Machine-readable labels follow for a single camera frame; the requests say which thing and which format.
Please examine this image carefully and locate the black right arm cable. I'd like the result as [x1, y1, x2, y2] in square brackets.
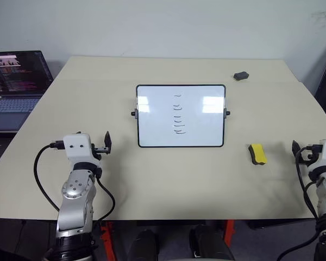
[276, 151, 326, 261]

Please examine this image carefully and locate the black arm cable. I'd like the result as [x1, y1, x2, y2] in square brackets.
[33, 139, 116, 221]
[276, 151, 326, 261]

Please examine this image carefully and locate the red table leg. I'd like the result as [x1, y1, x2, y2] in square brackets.
[222, 219, 235, 241]
[99, 220, 117, 261]

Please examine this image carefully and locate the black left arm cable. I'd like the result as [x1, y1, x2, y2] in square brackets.
[33, 139, 116, 221]

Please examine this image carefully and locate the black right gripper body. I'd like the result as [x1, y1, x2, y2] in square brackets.
[297, 144, 323, 165]

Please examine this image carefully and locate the yellow and black eraser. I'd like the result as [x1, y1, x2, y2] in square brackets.
[247, 143, 269, 166]

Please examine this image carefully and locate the small black-framed whiteboard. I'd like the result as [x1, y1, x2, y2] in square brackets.
[130, 84, 232, 149]

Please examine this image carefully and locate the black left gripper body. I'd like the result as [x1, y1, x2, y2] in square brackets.
[90, 143, 111, 161]

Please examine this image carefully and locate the open grey laptop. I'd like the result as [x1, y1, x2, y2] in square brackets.
[0, 49, 54, 133]

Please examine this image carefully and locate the small black block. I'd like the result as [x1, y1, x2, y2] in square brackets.
[233, 71, 250, 82]

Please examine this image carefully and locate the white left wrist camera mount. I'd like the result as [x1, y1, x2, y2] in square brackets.
[62, 133, 103, 169]

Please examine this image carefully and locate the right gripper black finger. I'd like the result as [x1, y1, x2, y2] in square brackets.
[291, 139, 301, 158]

